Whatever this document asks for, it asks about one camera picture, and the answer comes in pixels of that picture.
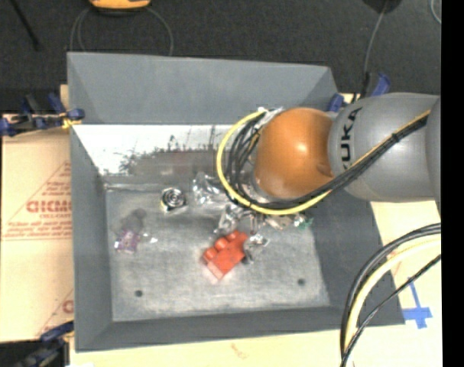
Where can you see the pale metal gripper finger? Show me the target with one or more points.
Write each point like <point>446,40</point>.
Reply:
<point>257,243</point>
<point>227,220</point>

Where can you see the red toy building brick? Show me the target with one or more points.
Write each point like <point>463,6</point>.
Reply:
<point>226,256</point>

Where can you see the clear crinkled plastic wrapper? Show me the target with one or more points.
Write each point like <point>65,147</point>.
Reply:
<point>205,189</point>

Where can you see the round black and silver disc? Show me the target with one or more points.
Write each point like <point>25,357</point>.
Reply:
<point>173,199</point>

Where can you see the grey metal bin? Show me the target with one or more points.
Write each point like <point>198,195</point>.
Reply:
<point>178,289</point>

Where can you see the small purple packet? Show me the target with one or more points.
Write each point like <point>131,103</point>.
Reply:
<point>127,241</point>

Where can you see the brown cardboard board, red print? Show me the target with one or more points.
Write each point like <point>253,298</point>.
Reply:
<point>33,266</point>

